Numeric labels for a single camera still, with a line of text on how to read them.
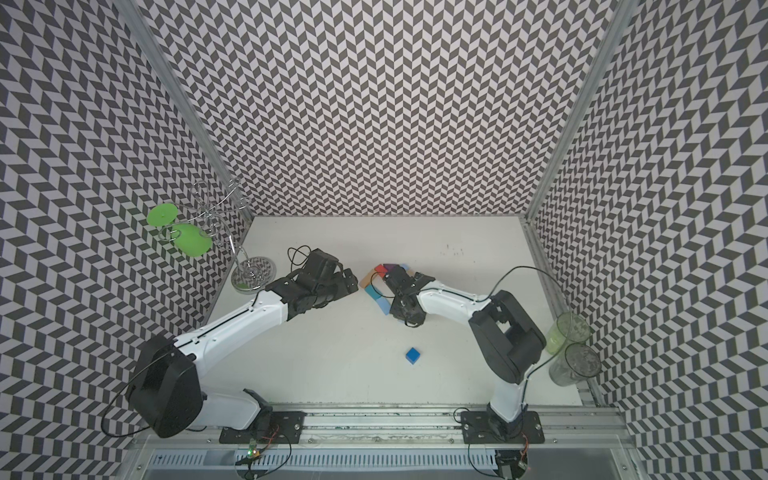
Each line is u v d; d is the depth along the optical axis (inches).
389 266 40.0
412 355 33.0
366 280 39.0
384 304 38.1
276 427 27.8
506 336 19.0
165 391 16.0
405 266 41.4
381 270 40.4
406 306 26.2
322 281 25.8
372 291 39.2
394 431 29.1
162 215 30.3
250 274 39.3
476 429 29.0
